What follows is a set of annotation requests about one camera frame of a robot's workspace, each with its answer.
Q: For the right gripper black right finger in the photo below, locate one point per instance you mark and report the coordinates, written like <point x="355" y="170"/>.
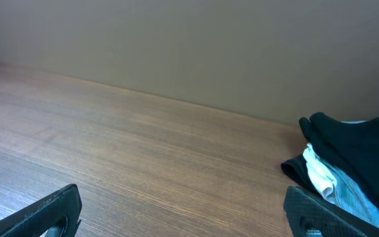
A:
<point x="309" y="215"/>

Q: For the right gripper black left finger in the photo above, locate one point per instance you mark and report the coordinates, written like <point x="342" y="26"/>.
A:
<point x="55" y="215"/>

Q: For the black shorts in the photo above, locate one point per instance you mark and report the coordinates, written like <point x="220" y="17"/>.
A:
<point x="351" y="146"/>

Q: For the white garment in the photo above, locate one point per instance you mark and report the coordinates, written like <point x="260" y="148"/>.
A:
<point x="320" y="176"/>

